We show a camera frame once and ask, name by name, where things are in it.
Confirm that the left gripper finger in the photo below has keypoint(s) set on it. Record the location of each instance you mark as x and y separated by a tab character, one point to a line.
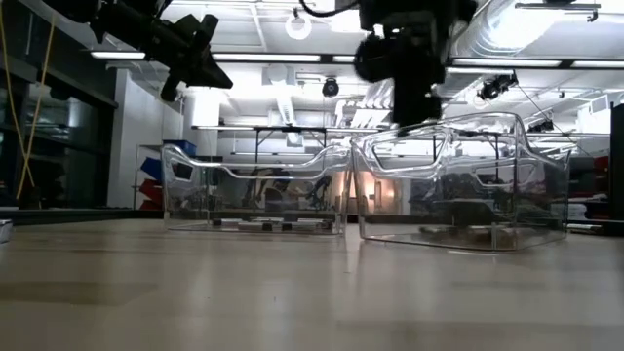
170	89
212	78

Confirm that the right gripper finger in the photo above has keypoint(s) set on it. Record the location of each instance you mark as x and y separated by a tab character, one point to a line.
405	105
429	102

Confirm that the clear plastic bin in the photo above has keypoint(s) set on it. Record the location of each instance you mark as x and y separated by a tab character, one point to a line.
195	163
536	161

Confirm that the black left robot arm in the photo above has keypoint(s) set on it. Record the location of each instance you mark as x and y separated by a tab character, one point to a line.
112	14

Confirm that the long ceiling light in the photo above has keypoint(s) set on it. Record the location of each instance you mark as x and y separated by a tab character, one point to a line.
507	63
265	57
597	64
118	55

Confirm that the blue storage bin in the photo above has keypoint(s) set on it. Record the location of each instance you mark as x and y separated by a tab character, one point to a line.
180	147

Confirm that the black ceiling spotlight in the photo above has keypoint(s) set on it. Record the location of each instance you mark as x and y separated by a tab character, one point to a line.
497	87

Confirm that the red storage bin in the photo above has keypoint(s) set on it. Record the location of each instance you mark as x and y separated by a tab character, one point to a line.
152	192

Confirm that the dark tall cabinet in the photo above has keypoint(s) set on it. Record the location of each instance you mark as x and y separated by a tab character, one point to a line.
617	161

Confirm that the round shiny metal dish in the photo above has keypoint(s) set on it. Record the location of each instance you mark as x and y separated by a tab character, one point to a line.
5	230

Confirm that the black dome ceiling camera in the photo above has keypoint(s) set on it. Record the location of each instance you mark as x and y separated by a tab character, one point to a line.
330	88

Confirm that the silver ceiling duct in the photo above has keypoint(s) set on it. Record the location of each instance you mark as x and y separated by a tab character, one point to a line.
536	29

